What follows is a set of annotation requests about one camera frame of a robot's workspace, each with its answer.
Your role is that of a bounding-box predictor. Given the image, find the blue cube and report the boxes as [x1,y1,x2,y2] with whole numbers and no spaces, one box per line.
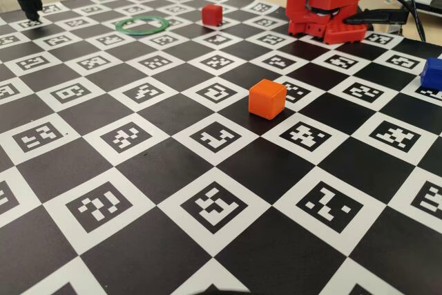
[419,57,442,89]

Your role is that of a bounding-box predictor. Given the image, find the black clamp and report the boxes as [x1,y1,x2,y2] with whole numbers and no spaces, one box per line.
[345,9,411,27]

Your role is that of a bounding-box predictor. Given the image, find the green ring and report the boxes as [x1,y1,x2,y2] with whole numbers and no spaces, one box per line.
[115,15,171,37]

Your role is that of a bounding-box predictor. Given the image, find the orange cube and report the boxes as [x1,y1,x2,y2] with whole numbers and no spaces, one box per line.
[248,79,287,120]

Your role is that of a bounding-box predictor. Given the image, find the black cable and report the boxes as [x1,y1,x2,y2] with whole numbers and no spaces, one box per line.
[367,0,426,42]

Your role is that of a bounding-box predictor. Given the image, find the black white marker mat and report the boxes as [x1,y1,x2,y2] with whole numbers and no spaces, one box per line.
[0,0,442,295]

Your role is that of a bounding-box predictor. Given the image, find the red cube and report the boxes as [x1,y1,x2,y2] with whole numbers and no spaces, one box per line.
[201,4,223,27]

